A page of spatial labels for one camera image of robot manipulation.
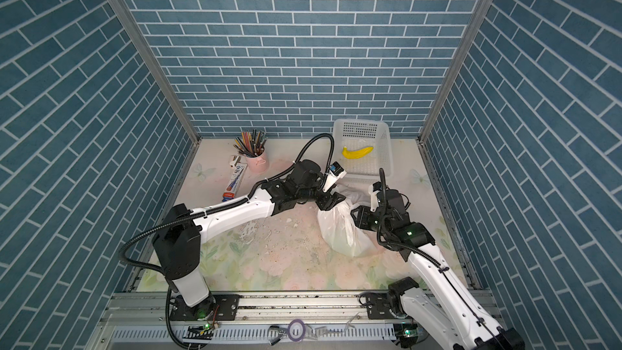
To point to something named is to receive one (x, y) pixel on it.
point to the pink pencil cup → (258, 164)
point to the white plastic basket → (363, 147)
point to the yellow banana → (358, 153)
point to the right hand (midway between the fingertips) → (352, 210)
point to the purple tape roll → (296, 330)
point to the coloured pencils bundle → (250, 143)
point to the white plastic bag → (339, 228)
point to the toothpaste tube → (230, 191)
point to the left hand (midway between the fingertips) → (340, 192)
